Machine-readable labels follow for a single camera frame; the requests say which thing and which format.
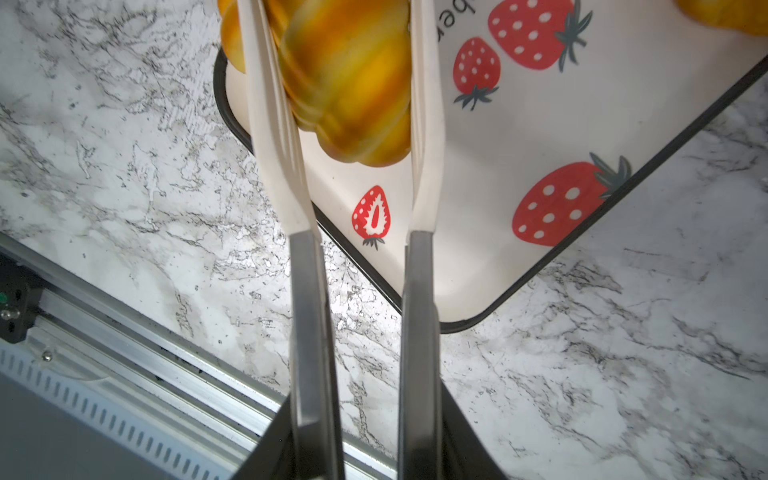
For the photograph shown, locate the white and steel tongs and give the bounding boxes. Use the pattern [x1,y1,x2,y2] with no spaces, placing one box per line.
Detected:
[236,0,448,480]

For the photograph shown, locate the long twisted bread loaf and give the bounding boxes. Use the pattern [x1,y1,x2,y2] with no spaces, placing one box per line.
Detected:
[675,0,767,36]

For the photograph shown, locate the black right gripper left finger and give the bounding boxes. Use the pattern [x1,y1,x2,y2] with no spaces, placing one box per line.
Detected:
[232,395,295,480]

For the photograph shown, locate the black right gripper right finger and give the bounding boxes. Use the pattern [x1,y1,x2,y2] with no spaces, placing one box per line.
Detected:
[441,383,507,480]

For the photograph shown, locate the white strawberry tray black rim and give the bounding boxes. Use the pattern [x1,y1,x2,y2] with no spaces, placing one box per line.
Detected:
[214,1,767,334]

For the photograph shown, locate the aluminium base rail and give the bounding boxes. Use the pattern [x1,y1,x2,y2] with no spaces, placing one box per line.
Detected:
[0,232,397,480]

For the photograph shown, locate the striped croissant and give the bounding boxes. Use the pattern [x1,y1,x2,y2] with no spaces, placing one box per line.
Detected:
[264,0,412,167]
[217,0,246,73]

